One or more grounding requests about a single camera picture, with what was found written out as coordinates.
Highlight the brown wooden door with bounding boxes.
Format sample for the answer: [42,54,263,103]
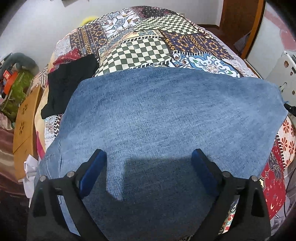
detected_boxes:
[218,0,265,56]

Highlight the grey cloth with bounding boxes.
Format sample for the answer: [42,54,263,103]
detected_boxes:
[235,32,252,52]

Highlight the orange box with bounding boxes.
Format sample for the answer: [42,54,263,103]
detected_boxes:
[2,71,19,93]

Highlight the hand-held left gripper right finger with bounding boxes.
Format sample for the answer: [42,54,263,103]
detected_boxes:
[191,149,271,241]

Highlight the yellow foam ring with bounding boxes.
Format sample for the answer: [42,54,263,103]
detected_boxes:
[80,15,97,26]

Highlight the striped maroon curtain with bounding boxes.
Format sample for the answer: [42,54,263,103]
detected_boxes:
[0,116,30,200]

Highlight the blue denim pants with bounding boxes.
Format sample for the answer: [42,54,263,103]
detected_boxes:
[35,67,288,241]

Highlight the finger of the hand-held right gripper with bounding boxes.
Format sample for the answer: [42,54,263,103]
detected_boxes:
[284,103,296,115]

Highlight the grey neck pillow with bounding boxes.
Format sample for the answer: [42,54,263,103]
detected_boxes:
[5,52,40,75]

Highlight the black folded garment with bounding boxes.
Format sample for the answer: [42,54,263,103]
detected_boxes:
[41,54,99,118]

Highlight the wooden lap desk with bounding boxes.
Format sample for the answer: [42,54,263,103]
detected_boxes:
[13,87,43,180]

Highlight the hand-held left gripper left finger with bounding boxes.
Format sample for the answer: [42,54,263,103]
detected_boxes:
[26,149,109,241]

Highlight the white crumpled cloth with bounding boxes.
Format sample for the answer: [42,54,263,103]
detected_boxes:
[23,155,40,200]

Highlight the green fabric basket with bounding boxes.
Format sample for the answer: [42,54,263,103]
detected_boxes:
[0,71,35,121]

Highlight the white cabinet with stickers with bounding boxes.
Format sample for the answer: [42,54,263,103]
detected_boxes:
[266,50,296,98]

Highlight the white wardrobe sliding door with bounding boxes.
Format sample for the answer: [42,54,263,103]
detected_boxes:
[245,0,296,79]

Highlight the patchwork quilt bed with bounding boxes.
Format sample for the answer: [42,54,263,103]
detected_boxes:
[44,6,296,241]

